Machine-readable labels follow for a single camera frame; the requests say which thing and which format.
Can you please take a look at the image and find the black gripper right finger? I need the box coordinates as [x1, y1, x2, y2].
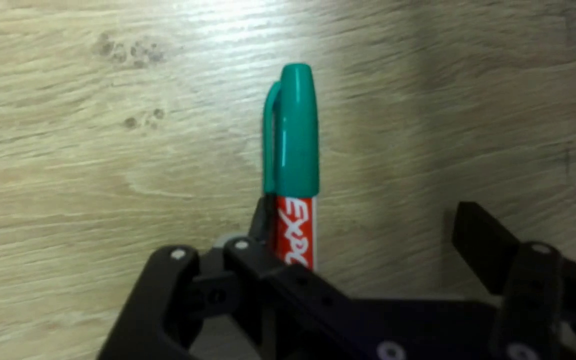
[451, 202, 576, 360]

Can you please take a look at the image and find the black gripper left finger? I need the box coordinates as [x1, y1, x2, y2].
[95, 198, 487, 360]

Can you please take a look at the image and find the green capped red marker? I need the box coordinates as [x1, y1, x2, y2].
[262, 62, 319, 270]

